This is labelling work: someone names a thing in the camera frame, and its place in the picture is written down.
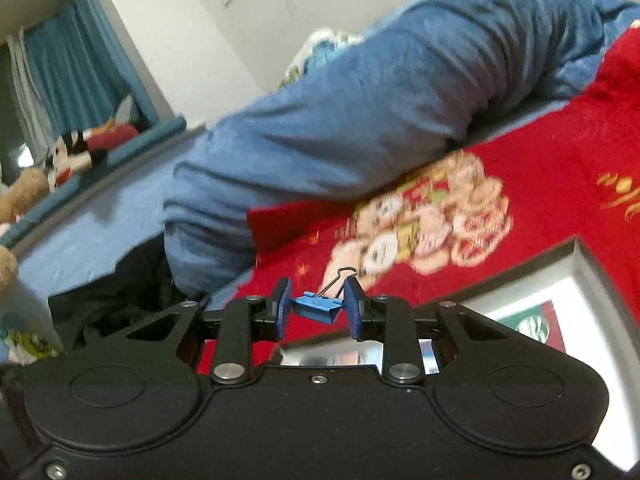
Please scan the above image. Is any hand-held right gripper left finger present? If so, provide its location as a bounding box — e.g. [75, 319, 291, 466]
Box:
[125, 277, 293, 386]

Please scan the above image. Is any blue binder clip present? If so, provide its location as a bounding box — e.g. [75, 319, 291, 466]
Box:
[291, 266, 359, 327]

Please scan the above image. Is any floral pillow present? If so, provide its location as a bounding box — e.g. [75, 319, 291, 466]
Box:
[279, 26, 363, 92]

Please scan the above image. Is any blue plush blanket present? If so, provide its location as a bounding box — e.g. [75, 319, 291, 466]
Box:
[162, 0, 640, 297]

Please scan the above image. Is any dark cloth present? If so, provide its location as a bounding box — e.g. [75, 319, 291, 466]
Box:
[47, 239, 212, 352]

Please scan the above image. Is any red printed blanket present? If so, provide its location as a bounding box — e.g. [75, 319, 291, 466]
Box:
[197, 22, 640, 376]

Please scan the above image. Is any mouse plush toy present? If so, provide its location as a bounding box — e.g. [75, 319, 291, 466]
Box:
[46, 124, 139, 189]

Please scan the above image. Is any blue curtain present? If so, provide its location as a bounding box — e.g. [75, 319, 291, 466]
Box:
[7, 0, 162, 153]

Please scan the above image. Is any black cardboard box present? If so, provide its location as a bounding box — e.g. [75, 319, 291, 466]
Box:
[272, 237, 640, 473]

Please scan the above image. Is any colourful book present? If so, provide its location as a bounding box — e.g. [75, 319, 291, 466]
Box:
[492, 300, 567, 354]

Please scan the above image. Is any floral white cloth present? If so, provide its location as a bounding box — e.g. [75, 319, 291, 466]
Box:
[0, 310, 62, 367]

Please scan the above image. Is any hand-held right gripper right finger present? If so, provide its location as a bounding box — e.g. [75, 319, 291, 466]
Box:
[342, 276, 506, 386]

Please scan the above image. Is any brown plush toy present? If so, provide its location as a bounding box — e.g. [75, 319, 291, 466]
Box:
[0, 166, 52, 224]

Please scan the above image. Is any blue window ledge cushion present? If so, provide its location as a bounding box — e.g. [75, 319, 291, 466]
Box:
[0, 116, 189, 257]

